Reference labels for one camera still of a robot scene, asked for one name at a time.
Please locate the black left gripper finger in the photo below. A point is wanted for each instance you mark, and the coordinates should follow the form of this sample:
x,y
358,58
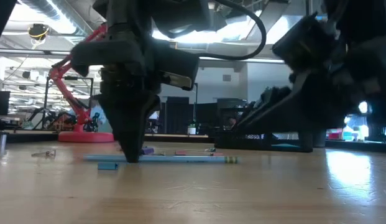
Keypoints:
x,y
130,124

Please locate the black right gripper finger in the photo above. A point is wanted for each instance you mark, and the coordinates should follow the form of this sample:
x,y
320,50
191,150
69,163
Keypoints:
x,y
304,115

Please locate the small purple blue clip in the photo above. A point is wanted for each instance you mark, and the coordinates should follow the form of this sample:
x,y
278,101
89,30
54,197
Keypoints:
x,y
148,151

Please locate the pink binder clip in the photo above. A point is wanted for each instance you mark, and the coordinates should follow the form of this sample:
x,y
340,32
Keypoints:
x,y
218,154
181,152

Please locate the light blue pencil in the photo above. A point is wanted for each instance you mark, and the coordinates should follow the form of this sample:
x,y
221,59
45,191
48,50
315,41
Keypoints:
x,y
180,159

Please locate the teal binder clip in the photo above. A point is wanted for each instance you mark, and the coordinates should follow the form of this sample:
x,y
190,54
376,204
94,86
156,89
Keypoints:
x,y
210,150

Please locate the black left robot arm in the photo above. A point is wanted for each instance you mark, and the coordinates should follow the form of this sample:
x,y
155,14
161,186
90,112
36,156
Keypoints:
x,y
133,18

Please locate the black mesh desk organizer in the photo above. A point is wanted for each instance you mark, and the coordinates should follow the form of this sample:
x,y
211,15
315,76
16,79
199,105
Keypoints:
x,y
230,146

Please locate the white globe lamp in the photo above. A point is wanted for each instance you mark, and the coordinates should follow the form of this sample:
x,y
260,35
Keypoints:
x,y
153,115

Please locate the red box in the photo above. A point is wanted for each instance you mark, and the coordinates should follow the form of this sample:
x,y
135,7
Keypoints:
x,y
334,134

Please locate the red desk lamp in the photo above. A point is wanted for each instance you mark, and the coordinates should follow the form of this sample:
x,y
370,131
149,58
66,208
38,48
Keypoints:
x,y
84,137

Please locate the black partition panel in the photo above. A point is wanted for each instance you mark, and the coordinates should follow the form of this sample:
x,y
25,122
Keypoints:
x,y
180,115

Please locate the small white potted plant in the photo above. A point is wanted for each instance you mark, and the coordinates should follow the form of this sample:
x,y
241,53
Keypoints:
x,y
191,130

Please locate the silver binder clip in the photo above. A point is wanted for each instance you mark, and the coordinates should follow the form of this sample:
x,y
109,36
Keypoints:
x,y
43,153

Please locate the black monitor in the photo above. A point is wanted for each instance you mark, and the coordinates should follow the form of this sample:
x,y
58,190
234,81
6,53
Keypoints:
x,y
1,102

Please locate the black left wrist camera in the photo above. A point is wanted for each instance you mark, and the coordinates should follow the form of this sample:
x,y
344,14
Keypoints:
x,y
180,67

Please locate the black ceiling camera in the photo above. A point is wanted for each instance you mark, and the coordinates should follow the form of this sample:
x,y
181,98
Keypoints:
x,y
38,31

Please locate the black aluminium table frame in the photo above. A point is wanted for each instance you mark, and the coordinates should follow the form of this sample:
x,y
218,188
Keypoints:
x,y
31,137

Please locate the silver metal post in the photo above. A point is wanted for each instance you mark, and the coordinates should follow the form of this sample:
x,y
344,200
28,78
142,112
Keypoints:
x,y
3,143

